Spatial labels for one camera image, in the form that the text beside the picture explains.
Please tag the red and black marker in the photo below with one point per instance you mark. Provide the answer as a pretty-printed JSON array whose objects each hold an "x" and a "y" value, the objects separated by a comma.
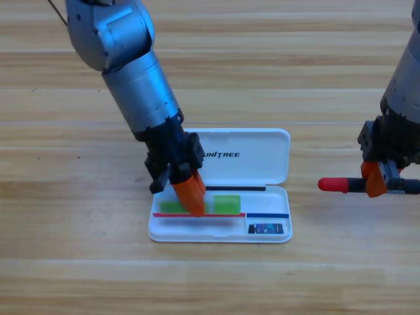
[{"x": 331, "y": 184}]

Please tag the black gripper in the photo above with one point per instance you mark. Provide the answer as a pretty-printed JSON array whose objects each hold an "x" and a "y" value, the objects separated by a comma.
[
  {"x": 387, "y": 144},
  {"x": 170, "y": 147}
]

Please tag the white Unitree pencil case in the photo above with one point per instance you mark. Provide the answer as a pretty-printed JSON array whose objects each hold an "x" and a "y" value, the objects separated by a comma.
[{"x": 249, "y": 164}]

